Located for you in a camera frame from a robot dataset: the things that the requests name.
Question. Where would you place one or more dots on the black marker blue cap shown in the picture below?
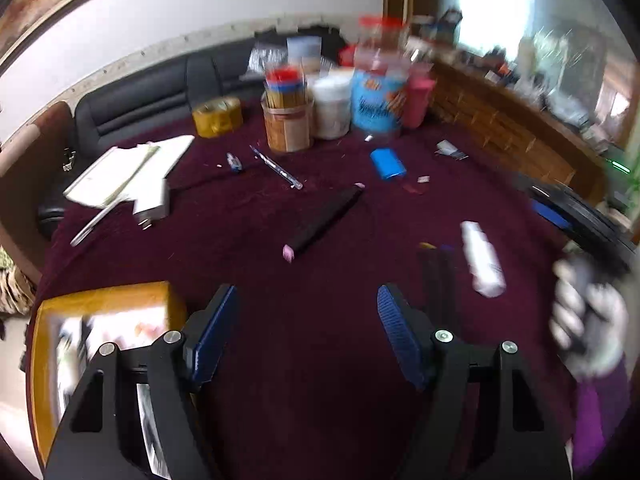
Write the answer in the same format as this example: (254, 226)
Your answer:
(450, 313)

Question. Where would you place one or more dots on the white plastic tub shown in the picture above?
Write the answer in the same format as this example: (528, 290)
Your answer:
(332, 96)

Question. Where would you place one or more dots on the blue labelled clear jar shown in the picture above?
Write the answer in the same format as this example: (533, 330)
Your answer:
(379, 84)

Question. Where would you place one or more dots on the small silver tube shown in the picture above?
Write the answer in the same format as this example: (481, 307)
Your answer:
(445, 148)

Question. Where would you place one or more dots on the long black marker olive cap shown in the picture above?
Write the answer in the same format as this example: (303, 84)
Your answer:
(432, 287)

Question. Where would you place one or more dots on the blue patterned pen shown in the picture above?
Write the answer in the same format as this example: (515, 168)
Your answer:
(277, 169)

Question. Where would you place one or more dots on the white power adapter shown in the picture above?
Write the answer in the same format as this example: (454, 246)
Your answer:
(152, 203)

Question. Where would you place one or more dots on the purple sleeved forearm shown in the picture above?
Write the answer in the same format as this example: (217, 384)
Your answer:
(601, 404)

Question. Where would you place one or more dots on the white gloved right hand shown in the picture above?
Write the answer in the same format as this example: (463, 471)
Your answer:
(588, 325)

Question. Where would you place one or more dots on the pink cup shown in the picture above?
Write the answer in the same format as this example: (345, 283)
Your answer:
(419, 92)

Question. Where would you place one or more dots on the white papers stack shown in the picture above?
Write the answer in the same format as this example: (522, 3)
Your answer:
(121, 173)

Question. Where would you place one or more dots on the white spray bottle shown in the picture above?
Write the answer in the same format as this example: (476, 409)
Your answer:
(480, 254)

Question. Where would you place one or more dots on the black leather sofa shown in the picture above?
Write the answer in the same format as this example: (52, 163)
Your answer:
(165, 93)

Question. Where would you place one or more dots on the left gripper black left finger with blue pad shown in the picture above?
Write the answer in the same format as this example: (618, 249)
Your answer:
(124, 391)

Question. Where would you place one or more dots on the small blue cap piece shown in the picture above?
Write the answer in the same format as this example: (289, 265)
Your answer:
(234, 163)

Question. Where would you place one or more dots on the patterned blanket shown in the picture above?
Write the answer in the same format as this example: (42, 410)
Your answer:
(17, 291)

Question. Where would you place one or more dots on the black marker pink caps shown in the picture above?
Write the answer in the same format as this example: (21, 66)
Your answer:
(313, 228)

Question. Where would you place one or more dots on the brown jar of sticks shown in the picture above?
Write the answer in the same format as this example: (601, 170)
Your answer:
(287, 110)

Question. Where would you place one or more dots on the yellow taped cardboard box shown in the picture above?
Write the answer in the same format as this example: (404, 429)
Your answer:
(70, 329)

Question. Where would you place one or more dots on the wooden side cabinet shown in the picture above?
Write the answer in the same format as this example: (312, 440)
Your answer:
(522, 138)

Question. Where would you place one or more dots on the blue battery pack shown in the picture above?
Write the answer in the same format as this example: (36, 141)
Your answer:
(387, 163)

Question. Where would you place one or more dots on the yellow tape roll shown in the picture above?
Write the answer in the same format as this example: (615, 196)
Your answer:
(218, 117)

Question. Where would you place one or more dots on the brown armchair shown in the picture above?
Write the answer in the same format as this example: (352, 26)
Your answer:
(30, 161)

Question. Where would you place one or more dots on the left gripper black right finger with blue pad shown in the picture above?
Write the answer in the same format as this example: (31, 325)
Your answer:
(484, 418)

